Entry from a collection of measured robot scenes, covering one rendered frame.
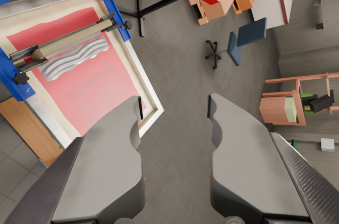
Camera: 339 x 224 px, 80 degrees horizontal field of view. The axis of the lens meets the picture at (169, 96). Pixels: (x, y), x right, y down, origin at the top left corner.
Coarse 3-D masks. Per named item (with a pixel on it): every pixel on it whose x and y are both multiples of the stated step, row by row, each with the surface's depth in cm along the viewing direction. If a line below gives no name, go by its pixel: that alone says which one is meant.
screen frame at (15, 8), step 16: (32, 0) 77; (48, 0) 81; (64, 0) 86; (0, 16) 69; (128, 48) 111; (144, 80) 119; (32, 96) 75; (32, 112) 77; (48, 112) 78; (160, 112) 128; (48, 128) 78; (144, 128) 117; (64, 144) 82
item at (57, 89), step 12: (48, 24) 84; (12, 36) 74; (24, 36) 77; (36, 36) 80; (48, 36) 83; (60, 36) 87; (24, 60) 76; (48, 60) 83; (36, 72) 79; (72, 72) 90; (84, 72) 94; (48, 84) 82; (60, 84) 86; (72, 84) 90; (60, 96) 85; (60, 108) 85; (72, 108) 89; (72, 120) 89; (84, 132) 93
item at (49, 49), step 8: (96, 24) 89; (104, 24) 92; (80, 32) 83; (88, 32) 86; (64, 40) 78; (72, 40) 80; (40, 48) 72; (48, 48) 73; (56, 48) 76; (40, 56) 73
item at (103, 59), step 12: (84, 12) 96; (60, 24) 87; (72, 24) 91; (84, 24) 96; (96, 36) 100; (108, 48) 105; (96, 60) 100; (108, 60) 105; (120, 60) 111; (96, 72) 99; (120, 72) 110; (132, 84) 116; (144, 108) 122
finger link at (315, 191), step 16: (288, 144) 8; (288, 160) 8; (304, 160) 8; (304, 176) 7; (320, 176) 7; (304, 192) 6; (320, 192) 6; (336, 192) 6; (320, 208) 6; (336, 208) 6
